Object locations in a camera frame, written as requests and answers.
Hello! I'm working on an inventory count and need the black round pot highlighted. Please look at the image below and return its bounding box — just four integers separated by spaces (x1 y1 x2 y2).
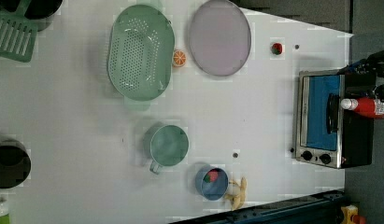
0 0 64 31

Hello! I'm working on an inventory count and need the green white bottle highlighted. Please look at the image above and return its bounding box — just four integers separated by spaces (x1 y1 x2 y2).
0 199 10 224

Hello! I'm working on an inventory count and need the orange slice toy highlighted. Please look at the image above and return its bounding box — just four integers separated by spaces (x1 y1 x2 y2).
172 49 187 67

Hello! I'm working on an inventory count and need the red strawberry toy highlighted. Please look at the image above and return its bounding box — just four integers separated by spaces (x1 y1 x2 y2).
271 43 283 55

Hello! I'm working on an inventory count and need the green slotted rack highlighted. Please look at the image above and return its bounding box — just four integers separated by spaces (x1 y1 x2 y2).
0 13 37 63

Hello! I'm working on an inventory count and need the red ketchup bottle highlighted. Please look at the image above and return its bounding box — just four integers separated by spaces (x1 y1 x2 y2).
340 97 384 119

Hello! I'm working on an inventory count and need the round grey plate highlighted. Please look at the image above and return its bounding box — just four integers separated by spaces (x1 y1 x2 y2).
189 0 251 77

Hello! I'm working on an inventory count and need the yellow red clamp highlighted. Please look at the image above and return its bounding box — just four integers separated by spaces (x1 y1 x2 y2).
341 205 366 224

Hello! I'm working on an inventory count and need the red toy in bowl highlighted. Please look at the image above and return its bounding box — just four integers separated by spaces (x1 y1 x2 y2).
203 170 219 183

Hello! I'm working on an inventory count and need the peeled banana toy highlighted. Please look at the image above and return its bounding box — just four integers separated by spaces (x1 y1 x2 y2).
224 177 248 211

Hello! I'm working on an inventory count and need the black cylindrical cup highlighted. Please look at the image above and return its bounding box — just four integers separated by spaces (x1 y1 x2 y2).
0 140 32 189

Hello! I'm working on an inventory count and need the green oval colander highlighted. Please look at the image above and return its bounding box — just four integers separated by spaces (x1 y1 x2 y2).
107 4 175 102

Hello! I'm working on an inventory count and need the blue bowl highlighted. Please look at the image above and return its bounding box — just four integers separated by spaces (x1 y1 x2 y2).
194 165 229 201

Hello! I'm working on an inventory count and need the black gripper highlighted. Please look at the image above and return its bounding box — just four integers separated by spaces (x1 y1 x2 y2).
337 50 384 102

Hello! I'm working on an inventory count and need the green mug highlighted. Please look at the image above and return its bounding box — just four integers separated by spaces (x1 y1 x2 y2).
143 122 190 175

